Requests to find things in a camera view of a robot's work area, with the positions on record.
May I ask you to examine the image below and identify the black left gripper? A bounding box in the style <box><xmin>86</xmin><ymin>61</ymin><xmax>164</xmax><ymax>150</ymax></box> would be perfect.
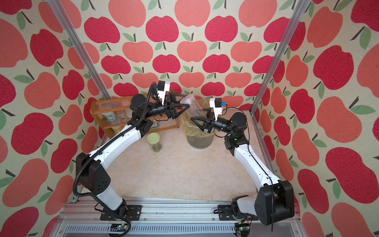
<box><xmin>144</xmin><ymin>92</ymin><xmax>189</xmax><ymax>121</ymax></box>

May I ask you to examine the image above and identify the clear jar with mung beans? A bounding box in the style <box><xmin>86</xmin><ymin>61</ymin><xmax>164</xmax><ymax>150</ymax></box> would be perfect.
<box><xmin>180</xmin><ymin>94</ymin><xmax>206</xmax><ymax>120</ymax></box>

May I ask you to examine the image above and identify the second jar behind left arm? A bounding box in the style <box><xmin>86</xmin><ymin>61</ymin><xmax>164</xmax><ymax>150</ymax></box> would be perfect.
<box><xmin>147</xmin><ymin>132</ymin><xmax>162</xmax><ymax>153</ymax></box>

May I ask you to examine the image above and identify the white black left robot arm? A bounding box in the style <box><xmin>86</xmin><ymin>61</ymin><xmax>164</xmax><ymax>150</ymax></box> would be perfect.
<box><xmin>73</xmin><ymin>92</ymin><xmax>189</xmax><ymax>222</ymax></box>

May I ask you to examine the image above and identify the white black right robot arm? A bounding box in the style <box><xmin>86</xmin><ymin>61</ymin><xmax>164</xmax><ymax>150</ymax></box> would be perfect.
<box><xmin>191</xmin><ymin>112</ymin><xmax>295</xmax><ymax>226</ymax></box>

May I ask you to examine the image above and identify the yellow plastic bin liner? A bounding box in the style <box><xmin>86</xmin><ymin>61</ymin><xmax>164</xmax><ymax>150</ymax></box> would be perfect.
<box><xmin>180</xmin><ymin>99</ymin><xmax>214</xmax><ymax>137</ymax></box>

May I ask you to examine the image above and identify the packet on lower shelf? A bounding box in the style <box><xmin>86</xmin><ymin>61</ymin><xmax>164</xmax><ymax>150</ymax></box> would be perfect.
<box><xmin>151</xmin><ymin>120</ymin><xmax>159</xmax><ymax>129</ymax></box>

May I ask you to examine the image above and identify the small glass jar on shelf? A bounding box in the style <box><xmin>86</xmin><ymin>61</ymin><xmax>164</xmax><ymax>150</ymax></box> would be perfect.
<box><xmin>117</xmin><ymin>111</ymin><xmax>127</xmax><ymax>122</ymax></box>

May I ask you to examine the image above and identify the green label cup on shelf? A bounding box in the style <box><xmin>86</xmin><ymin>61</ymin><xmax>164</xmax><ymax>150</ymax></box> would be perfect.
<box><xmin>102</xmin><ymin>111</ymin><xmax>116</xmax><ymax>122</ymax></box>

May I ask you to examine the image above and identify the wooden spice rack shelf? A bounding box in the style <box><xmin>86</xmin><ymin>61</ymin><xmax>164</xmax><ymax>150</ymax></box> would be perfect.
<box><xmin>89</xmin><ymin>96</ymin><xmax>180</xmax><ymax>139</ymax></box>

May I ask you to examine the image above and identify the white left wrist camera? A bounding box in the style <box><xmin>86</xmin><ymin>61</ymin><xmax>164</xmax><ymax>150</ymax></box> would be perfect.
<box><xmin>157</xmin><ymin>81</ymin><xmax>170</xmax><ymax>104</ymax></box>

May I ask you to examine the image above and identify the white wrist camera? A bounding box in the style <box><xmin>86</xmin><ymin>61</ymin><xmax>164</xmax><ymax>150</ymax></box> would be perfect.
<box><xmin>157</xmin><ymin>81</ymin><xmax>170</xmax><ymax>104</ymax></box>
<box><xmin>209</xmin><ymin>98</ymin><xmax>227</xmax><ymax>120</ymax></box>

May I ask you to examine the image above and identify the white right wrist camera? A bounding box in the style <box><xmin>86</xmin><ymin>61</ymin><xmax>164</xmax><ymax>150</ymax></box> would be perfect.
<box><xmin>209</xmin><ymin>98</ymin><xmax>227</xmax><ymax>120</ymax></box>

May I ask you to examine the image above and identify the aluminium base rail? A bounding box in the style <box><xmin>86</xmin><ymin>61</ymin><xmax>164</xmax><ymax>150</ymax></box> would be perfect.
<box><xmin>47</xmin><ymin>197</ymin><xmax>306</xmax><ymax>237</ymax></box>

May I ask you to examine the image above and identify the right aluminium frame post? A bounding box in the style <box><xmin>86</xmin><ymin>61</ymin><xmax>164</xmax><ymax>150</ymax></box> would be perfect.
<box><xmin>250</xmin><ymin>0</ymin><xmax>311</xmax><ymax>116</ymax></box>

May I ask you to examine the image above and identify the aluminium frame post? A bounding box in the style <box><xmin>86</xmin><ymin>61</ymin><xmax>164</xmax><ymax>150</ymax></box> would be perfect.
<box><xmin>250</xmin><ymin>0</ymin><xmax>311</xmax><ymax>116</ymax></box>
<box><xmin>47</xmin><ymin>0</ymin><xmax>111</xmax><ymax>100</ymax></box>

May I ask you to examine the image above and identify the left aluminium frame post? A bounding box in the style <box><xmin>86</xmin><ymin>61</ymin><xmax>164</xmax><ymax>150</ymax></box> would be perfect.
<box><xmin>47</xmin><ymin>0</ymin><xmax>111</xmax><ymax>100</ymax></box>

